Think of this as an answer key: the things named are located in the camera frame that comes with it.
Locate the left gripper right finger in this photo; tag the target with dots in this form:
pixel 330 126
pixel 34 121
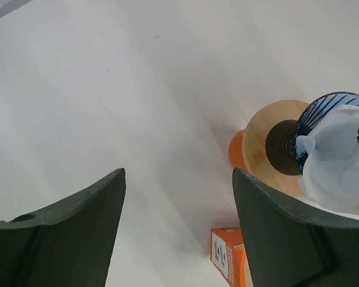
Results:
pixel 290 243

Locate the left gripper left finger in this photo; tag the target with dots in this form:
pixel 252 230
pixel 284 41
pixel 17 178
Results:
pixel 68 243

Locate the blue glass dripper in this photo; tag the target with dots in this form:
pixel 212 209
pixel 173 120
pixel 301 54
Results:
pixel 311 116

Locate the coffee filter pack orange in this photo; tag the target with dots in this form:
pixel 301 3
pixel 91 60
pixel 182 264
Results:
pixel 227 253

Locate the orange glass carafe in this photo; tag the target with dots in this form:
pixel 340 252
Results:
pixel 235 154

